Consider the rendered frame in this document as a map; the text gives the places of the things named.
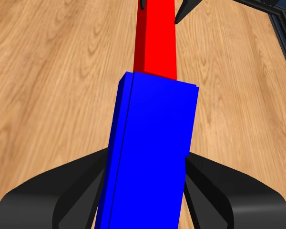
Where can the thin red peg bar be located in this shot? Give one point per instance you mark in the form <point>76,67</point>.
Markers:
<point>159,35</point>

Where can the blue hollow socket block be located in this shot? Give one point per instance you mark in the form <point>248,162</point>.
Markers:
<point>147,155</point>

